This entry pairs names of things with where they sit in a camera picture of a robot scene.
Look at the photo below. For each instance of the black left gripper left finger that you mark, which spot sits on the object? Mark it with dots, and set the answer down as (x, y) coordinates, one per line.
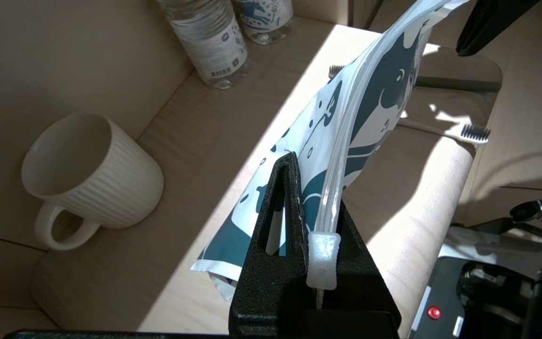
(271, 282)

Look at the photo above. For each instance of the small clear water bottle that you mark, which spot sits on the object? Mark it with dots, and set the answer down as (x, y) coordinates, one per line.
(264, 19)
(210, 42)

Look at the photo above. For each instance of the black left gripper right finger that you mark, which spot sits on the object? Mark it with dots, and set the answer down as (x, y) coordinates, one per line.
(360, 296)

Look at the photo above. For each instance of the white ribbed ceramic mug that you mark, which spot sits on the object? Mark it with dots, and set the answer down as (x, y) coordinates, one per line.
(111, 188)

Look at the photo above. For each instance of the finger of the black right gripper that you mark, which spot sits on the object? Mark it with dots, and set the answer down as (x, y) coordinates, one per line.
(480, 23)
(506, 23)

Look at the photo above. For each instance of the black key fob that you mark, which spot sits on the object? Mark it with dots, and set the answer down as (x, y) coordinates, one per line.
(530, 211)

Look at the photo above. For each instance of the white horse-print paper pouch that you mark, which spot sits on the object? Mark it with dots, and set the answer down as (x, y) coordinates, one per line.
(384, 80)

